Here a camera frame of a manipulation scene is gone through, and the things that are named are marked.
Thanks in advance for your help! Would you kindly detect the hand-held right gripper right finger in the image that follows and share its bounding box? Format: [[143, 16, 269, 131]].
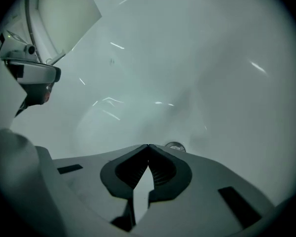
[[147, 144, 193, 210]]

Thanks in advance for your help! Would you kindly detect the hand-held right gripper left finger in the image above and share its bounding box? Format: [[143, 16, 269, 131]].
[[100, 144, 149, 233]]

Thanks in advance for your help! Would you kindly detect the round metal drain stopper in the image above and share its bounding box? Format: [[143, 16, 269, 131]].
[[165, 141, 186, 153]]

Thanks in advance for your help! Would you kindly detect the white bathtub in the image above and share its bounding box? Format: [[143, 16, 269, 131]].
[[11, 0, 296, 207]]

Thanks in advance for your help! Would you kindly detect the person's face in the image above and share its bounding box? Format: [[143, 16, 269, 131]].
[[21, 81, 53, 108]]

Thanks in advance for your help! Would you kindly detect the person's white garment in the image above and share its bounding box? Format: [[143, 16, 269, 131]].
[[0, 57, 44, 234]]

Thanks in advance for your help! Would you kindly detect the white head-mounted camera headset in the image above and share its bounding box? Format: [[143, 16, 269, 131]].
[[0, 30, 62, 85]]

